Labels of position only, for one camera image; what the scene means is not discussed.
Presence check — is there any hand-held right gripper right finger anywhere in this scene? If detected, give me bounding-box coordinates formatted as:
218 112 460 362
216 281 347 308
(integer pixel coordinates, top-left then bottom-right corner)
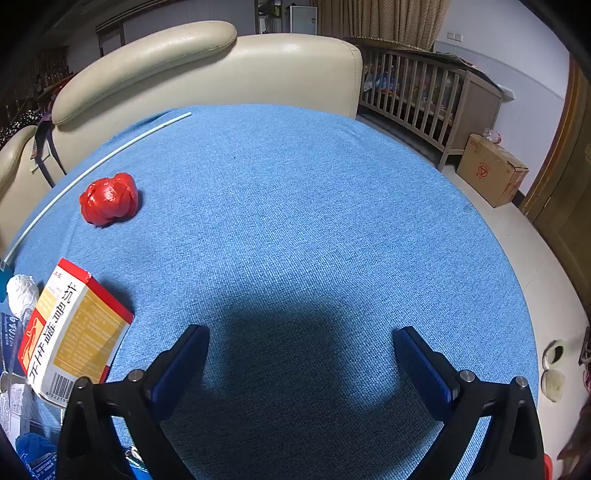
392 326 546 480

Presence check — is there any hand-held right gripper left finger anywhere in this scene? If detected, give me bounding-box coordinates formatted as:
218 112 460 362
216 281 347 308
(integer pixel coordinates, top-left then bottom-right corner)
58 324 211 480

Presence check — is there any white yellow medicine box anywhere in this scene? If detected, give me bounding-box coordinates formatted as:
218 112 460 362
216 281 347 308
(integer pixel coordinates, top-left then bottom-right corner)
17 258 136 409

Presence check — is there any clear plastic blister pack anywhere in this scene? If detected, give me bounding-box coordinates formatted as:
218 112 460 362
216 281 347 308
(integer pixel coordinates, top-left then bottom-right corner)
0 369 61 439

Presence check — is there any white tissue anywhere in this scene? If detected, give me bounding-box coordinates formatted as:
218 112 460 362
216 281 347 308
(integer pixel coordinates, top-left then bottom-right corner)
6 274 40 319

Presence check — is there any red wrapper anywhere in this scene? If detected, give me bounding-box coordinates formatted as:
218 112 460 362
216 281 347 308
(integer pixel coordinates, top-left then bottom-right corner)
78 172 139 227

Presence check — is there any blue tablecloth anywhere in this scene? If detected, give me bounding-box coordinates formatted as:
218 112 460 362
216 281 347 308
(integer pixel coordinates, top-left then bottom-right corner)
0 104 542 480

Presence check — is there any cardboard box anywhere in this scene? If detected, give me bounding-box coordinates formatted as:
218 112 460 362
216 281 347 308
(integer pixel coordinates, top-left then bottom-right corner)
456 134 530 208

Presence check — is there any wooden door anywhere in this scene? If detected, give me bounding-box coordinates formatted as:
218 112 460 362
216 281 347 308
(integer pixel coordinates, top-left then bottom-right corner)
522 55 591 296

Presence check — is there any thin white rod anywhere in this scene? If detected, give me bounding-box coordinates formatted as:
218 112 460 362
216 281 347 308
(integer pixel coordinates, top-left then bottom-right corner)
1 111 192 271

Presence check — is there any wooden crib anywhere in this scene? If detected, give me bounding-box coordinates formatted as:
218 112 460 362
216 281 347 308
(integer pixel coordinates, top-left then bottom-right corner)
358 37 504 169

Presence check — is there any cream leather sofa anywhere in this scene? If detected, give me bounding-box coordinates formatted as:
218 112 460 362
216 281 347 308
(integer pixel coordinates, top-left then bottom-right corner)
0 21 364 264

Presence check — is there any dark wine rack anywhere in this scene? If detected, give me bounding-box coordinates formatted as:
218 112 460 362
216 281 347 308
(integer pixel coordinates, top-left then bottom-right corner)
0 46 75 144

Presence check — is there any dark display shelf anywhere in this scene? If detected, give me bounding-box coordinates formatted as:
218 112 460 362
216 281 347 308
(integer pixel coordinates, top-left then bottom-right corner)
256 0 287 35

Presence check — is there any white standing appliance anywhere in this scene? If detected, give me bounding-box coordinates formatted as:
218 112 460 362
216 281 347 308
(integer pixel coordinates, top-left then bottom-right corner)
288 6 318 35

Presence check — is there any black strap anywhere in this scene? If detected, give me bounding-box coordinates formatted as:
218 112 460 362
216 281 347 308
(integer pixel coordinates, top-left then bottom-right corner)
34 111 68 188

